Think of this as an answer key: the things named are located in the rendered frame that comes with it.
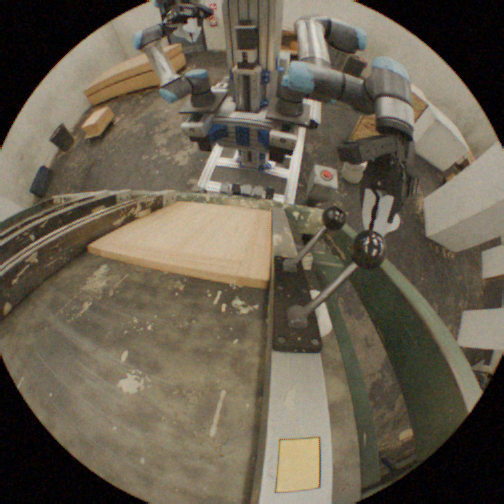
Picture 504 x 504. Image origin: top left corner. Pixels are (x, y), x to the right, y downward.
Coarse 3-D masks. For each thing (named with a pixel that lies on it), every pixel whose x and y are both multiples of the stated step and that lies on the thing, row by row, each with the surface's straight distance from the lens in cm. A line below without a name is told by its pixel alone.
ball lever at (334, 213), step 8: (328, 208) 29; (336, 208) 29; (328, 216) 28; (336, 216) 28; (344, 216) 29; (328, 224) 28; (336, 224) 28; (344, 224) 30; (320, 232) 30; (312, 240) 30; (304, 248) 30; (296, 256) 31; (288, 264) 30; (296, 264) 31
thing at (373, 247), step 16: (352, 240) 19; (368, 240) 18; (384, 240) 19; (352, 256) 19; (368, 256) 18; (384, 256) 19; (352, 272) 19; (336, 288) 19; (320, 304) 20; (288, 320) 21; (304, 320) 20
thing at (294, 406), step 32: (288, 224) 61; (288, 256) 38; (288, 352) 20; (288, 384) 18; (320, 384) 18; (288, 416) 16; (320, 416) 17; (320, 448) 17; (256, 480) 18; (320, 480) 17
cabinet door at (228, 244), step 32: (128, 224) 64; (160, 224) 61; (192, 224) 60; (224, 224) 61; (256, 224) 63; (128, 256) 42; (160, 256) 40; (192, 256) 39; (224, 256) 40; (256, 256) 41
